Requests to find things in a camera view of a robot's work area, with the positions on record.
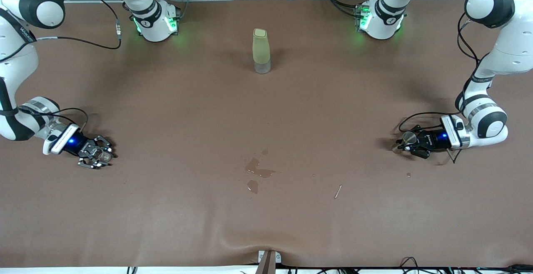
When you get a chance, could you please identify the metal double jigger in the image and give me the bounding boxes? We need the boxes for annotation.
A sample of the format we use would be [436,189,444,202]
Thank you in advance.
[392,132,418,154]

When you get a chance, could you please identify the small clear glass cup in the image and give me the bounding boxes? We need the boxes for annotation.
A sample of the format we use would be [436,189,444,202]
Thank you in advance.
[92,147,113,163]

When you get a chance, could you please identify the brown table mat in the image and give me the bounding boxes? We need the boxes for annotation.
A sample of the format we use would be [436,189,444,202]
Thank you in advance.
[0,0,533,268]

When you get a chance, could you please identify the large brown liquid puddle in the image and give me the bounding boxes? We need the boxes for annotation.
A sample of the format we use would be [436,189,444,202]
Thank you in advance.
[245,149,276,179]

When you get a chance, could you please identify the green bottle with clear base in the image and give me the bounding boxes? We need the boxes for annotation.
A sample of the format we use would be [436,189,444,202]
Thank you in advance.
[252,28,271,75]

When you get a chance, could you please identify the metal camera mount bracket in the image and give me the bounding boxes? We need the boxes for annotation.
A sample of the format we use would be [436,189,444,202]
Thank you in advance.
[258,250,282,274]

